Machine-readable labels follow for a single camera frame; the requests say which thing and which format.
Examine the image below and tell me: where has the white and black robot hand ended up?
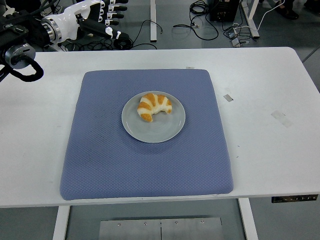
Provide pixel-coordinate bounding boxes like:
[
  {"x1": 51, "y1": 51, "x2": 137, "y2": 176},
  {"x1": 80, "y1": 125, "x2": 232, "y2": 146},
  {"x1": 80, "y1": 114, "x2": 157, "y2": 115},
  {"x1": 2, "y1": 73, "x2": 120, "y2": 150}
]
[{"x1": 57, "y1": 0, "x2": 131, "y2": 42}]

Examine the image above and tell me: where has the orange and white croissant bread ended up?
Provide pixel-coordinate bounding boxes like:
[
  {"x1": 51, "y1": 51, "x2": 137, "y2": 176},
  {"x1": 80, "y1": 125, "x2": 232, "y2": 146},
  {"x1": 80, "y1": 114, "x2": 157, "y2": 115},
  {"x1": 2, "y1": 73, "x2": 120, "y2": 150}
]
[{"x1": 137, "y1": 92, "x2": 173, "y2": 123}]

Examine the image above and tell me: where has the grey round plate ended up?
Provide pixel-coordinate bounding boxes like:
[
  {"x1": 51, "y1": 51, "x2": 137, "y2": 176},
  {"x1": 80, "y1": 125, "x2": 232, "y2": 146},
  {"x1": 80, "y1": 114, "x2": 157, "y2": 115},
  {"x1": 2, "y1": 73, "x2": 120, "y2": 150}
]
[{"x1": 121, "y1": 91, "x2": 187, "y2": 144}]

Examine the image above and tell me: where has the blue quilted mat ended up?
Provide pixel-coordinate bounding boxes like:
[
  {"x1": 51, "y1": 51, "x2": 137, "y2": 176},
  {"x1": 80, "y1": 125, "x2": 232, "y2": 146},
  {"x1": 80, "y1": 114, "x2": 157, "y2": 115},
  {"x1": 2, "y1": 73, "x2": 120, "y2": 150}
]
[{"x1": 59, "y1": 69, "x2": 235, "y2": 202}]

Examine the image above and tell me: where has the black equipment box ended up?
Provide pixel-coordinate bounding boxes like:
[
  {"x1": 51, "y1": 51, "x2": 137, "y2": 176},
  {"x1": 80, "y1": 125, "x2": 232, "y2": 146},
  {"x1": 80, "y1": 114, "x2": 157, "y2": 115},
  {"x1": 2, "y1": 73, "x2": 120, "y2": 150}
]
[{"x1": 208, "y1": 0, "x2": 241, "y2": 22}]

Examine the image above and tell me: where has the white table leg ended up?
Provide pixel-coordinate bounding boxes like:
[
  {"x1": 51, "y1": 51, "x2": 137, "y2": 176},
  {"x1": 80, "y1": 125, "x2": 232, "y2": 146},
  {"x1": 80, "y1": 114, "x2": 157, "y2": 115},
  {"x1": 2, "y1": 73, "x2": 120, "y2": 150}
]
[
  {"x1": 237, "y1": 197, "x2": 259, "y2": 240},
  {"x1": 51, "y1": 205, "x2": 71, "y2": 240}
]

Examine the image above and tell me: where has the person's black shoe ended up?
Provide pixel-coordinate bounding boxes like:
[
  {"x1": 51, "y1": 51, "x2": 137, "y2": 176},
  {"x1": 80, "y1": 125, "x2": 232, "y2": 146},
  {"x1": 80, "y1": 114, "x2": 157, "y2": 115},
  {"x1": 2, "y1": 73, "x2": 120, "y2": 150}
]
[{"x1": 274, "y1": 1, "x2": 300, "y2": 20}]

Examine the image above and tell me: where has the translucent tape strip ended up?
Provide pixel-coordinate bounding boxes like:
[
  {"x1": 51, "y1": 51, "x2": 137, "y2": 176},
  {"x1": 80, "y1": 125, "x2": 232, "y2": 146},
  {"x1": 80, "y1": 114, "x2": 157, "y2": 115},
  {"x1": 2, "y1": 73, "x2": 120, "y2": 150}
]
[{"x1": 270, "y1": 110, "x2": 294, "y2": 129}]

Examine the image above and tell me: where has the black table control panel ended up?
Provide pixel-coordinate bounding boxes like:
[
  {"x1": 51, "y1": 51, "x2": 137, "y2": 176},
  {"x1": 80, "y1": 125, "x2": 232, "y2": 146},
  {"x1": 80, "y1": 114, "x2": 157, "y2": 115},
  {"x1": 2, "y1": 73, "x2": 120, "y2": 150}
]
[{"x1": 271, "y1": 194, "x2": 319, "y2": 204}]

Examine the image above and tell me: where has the coiled black cable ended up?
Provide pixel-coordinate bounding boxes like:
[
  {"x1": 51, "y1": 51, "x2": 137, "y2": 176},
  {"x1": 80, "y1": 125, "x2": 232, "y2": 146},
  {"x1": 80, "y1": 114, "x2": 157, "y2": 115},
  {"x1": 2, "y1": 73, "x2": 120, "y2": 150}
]
[{"x1": 113, "y1": 38, "x2": 133, "y2": 50}]

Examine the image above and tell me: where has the thin black cable with plug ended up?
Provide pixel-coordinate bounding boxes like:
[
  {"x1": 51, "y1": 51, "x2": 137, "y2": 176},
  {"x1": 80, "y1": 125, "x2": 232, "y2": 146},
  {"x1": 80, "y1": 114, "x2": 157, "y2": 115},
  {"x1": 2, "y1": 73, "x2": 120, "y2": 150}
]
[{"x1": 131, "y1": 19, "x2": 165, "y2": 50}]

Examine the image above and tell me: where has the white upright desk post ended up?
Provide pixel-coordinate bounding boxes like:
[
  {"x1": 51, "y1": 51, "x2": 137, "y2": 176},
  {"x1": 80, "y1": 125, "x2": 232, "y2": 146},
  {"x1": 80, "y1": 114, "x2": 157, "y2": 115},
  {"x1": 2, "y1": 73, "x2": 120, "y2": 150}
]
[{"x1": 149, "y1": 0, "x2": 158, "y2": 42}]

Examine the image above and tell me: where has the long looped black cable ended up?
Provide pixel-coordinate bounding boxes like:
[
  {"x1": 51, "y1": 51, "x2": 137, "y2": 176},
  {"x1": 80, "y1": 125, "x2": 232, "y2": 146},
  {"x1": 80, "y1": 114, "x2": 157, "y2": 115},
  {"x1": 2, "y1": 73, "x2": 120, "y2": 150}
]
[{"x1": 172, "y1": 0, "x2": 220, "y2": 41}]

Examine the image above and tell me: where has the white desk frame leg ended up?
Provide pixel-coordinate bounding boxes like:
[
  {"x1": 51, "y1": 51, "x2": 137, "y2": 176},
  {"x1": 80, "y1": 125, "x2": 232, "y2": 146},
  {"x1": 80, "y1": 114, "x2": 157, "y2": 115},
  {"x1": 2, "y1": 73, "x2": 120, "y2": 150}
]
[{"x1": 243, "y1": 0, "x2": 261, "y2": 39}]

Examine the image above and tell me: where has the white cable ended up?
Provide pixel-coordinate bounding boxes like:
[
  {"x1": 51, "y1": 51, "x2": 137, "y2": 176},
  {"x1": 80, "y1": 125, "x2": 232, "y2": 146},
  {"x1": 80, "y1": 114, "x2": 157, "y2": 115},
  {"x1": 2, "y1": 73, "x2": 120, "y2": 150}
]
[{"x1": 257, "y1": 0, "x2": 286, "y2": 31}]

